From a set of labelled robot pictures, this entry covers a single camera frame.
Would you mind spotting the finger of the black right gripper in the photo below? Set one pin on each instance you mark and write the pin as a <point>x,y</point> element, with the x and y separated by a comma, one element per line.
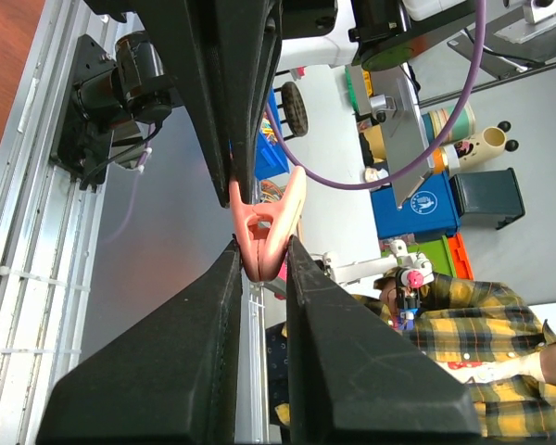
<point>250,34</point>
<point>175,31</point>

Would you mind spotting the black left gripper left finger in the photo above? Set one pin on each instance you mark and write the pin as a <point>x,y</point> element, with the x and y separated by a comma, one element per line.
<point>169,379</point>

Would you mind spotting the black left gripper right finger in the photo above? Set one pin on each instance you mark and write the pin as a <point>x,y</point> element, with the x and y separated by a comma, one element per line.
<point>354,380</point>

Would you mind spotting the pink clothespin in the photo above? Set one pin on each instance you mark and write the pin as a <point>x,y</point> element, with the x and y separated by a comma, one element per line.
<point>262,230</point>

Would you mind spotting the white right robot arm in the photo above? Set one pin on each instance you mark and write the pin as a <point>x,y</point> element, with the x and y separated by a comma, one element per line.
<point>376,34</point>

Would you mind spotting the person in yellow plaid shirt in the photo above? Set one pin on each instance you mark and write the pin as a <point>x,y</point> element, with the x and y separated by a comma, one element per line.
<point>486,337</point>

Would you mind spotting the blue recycling bin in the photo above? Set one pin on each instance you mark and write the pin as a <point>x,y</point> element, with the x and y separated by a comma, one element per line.
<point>429,214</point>

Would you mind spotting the dark green trash bin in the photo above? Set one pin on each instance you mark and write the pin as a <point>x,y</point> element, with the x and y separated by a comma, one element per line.
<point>489,199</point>

